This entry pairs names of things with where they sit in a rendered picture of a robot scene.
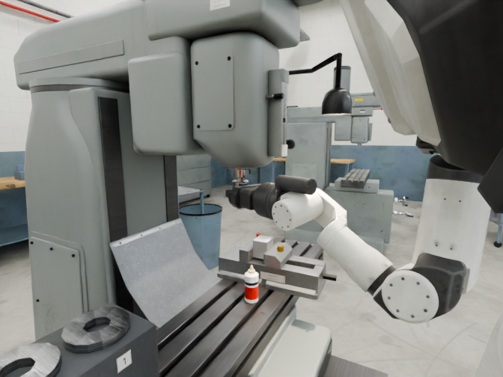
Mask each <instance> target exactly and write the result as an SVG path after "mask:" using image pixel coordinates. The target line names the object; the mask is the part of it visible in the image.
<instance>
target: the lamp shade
mask: <svg viewBox="0 0 503 377"><path fill-rule="evenodd" d="M352 110H353V101H352V98H351V95H350V92H349V91H347V90H345V89H344V88H334V89H331V90H330V91H328V92H327V93H325V96H324V98H323V102H322V111H321V115H331V116H335V115H350V114H352Z"/></svg>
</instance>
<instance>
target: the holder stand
mask: <svg viewBox="0 0 503 377"><path fill-rule="evenodd" d="M0 377H159V359H158V347H157V335H156V325H155V324H153V323H152V322H149V321H147V320H146V319H143V318H141V317H140V316H137V315H135V314H134V313H131V312H129V311H128V310H125V309H123V308H122V307H119V306H117V305H116V304H113V303H109V304H107V305H105V306H104V307H101V308H99V309H95V310H91V311H88V312H87V313H83V314H81V315H79V316H77V317H76V318H75V319H73V320H71V321H70V322H69V323H68V324H67V325H66V326H64V327H63V328H60V329H58V330H57V331H54V332H52V333H51V334H48V335H46V336H45V337H42V338H40V339H39V340H36V341H34V342H33V343H30V344H28V345H27V346H21V347H18V348H16V349H13V350H10V351H9V352H5V353H4V354H1V355H0Z"/></svg>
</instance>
